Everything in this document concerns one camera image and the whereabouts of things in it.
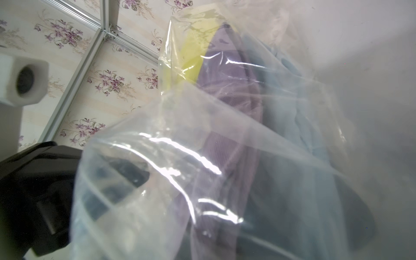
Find yellow-green folded trousers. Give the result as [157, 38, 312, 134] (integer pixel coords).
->
[158, 5, 224, 94]

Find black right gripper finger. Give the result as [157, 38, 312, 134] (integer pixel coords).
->
[1, 141, 150, 257]

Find light blue trousers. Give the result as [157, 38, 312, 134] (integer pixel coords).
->
[237, 35, 349, 260]

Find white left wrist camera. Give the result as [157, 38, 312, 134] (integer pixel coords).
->
[1, 51, 49, 107]

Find clear plastic vacuum bag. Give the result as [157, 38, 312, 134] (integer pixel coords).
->
[71, 1, 416, 260]

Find purple trousers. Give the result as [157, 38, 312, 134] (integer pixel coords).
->
[177, 24, 263, 260]

